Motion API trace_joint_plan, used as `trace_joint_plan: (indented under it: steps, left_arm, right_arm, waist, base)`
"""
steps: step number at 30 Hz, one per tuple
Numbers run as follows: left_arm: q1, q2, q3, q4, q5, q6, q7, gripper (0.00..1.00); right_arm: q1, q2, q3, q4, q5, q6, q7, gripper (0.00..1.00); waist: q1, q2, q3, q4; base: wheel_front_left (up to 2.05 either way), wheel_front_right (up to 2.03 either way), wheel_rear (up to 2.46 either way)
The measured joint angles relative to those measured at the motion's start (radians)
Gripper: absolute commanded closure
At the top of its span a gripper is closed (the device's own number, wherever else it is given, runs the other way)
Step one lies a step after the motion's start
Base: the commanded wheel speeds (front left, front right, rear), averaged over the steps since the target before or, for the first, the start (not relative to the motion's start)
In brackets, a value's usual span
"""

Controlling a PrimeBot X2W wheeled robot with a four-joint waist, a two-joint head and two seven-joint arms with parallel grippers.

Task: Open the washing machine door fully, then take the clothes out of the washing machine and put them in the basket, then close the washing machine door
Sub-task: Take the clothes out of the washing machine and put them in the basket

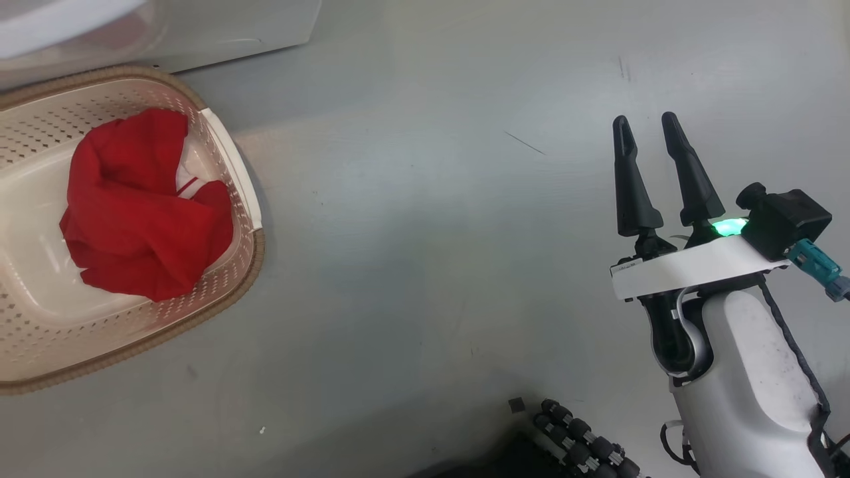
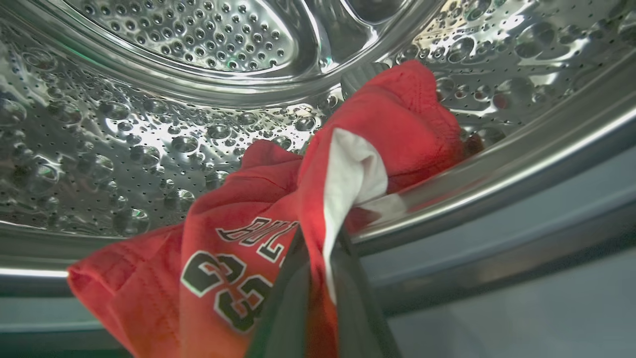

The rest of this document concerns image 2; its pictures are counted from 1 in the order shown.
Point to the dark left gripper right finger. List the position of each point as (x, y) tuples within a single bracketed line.
[(362, 328)]

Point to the red Bulls 23 jersey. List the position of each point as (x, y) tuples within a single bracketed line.
[(397, 114)]

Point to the white front-load washing machine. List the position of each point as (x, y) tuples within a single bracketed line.
[(149, 149)]

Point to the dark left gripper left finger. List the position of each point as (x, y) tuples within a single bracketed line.
[(285, 318)]

